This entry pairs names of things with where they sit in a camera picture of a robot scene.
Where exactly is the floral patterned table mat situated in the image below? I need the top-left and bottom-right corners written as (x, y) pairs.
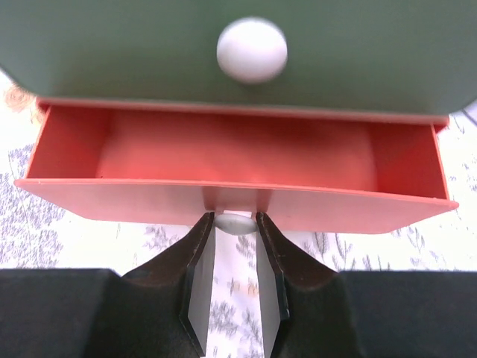
top-left (1, 76), bottom-right (476, 357)

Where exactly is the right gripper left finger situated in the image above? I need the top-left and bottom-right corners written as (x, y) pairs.
top-left (1, 213), bottom-right (215, 357)

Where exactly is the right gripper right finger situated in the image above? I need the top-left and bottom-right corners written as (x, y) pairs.
top-left (256, 213), bottom-right (476, 357)

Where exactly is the pink drawer box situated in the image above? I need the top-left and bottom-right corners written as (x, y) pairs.
top-left (16, 99), bottom-right (458, 234)

